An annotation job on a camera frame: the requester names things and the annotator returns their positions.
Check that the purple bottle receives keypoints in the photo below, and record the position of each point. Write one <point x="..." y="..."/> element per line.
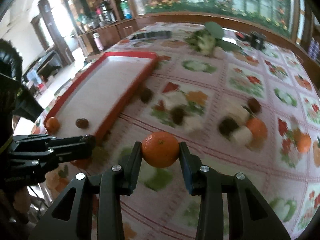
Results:
<point x="312" y="48"/>
<point x="317" y="49"/>

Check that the green plastic bottle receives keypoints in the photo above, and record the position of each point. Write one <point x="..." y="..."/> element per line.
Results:
<point x="125" y="10"/>

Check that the green cauliflower head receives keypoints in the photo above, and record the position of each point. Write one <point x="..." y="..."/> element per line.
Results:
<point x="202" y="43"/>

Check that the pink thermos bottle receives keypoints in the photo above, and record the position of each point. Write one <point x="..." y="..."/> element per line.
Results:
<point x="98" y="42"/>

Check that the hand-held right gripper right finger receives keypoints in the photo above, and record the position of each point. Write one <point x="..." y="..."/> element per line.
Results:
<point x="186" y="171"/>

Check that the floral fruit print tablecloth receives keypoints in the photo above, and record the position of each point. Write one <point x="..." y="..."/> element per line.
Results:
<point x="237" y="185"/>

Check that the wooden sideboard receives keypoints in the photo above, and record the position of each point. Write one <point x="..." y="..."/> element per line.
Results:
<point x="125" y="28"/>

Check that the round green leaf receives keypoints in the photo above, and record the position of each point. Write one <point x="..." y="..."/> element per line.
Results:
<point x="214" y="30"/>

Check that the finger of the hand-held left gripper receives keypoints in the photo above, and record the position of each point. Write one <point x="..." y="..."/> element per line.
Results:
<point x="75" y="141"/>
<point x="72" y="153"/>

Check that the blue plastic container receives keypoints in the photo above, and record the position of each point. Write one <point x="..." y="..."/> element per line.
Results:
<point x="34" y="78"/>

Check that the black coffee maker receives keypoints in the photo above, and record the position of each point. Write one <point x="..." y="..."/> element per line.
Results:
<point x="107" y="13"/>

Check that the long green leaf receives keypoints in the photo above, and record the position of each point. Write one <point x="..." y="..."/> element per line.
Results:
<point x="227" y="45"/>

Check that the dark brown round fruit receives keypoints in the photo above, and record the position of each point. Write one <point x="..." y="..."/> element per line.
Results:
<point x="254" y="105"/>
<point x="177" y="115"/>
<point x="82" y="123"/>
<point x="146" y="95"/>
<point x="228" y="127"/>

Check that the red and black small device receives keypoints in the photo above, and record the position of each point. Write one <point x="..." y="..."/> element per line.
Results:
<point x="243" y="36"/>

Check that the red plastic tray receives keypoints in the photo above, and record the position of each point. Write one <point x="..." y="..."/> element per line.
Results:
<point x="105" y="85"/>

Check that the dark wooden door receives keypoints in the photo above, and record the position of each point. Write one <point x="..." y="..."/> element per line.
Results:
<point x="60" y="37"/>

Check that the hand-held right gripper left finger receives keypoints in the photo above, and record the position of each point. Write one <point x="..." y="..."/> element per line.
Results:
<point x="135" y="161"/>

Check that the orange mandarin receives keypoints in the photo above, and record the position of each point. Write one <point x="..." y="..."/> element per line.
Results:
<point x="160" y="150"/>
<point x="257" y="128"/>
<point x="52" y="125"/>

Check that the black cylindrical device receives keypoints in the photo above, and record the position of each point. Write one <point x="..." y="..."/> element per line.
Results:
<point x="257" y="40"/>

